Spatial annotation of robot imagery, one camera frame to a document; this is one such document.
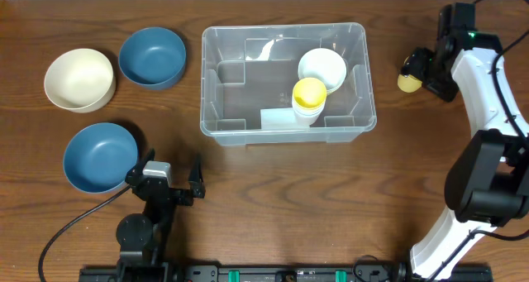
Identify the white small bowl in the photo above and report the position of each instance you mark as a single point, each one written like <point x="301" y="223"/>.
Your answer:
<point x="323" y="64"/>

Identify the pink cup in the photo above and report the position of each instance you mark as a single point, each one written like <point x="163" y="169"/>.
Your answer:
<point x="304" y="122"/>

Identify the cream large bowl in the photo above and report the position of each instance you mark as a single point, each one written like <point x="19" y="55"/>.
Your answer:
<point x="80" y="80"/>

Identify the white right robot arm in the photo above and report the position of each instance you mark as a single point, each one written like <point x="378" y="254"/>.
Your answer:
<point x="488" y="184"/>

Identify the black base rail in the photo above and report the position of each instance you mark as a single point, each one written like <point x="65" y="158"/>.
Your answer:
<point x="368" y="271"/>

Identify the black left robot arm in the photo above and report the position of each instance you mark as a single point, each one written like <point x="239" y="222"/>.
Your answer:
<point x="143" y="236"/>

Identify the cream cup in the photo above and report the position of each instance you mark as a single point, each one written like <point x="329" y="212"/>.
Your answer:
<point x="307" y="111"/>

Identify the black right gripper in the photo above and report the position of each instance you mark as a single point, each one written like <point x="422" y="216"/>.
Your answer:
<point x="417" y="62"/>

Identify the yellow cup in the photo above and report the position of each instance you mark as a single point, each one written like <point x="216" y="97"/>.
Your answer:
<point x="408" y="83"/>
<point x="309" y="93"/>

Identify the light blue cup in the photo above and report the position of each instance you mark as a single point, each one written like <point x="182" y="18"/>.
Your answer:
<point x="302" y="116"/>

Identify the blue large bowl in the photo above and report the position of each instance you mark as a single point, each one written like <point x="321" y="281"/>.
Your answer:
<point x="98" y="157"/>
<point x="154" y="58"/>

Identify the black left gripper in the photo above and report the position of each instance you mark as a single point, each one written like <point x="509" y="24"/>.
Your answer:
<point x="194" y="188"/>

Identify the clear plastic storage bin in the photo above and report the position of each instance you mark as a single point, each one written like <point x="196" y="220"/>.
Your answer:
<point x="248" y="74"/>

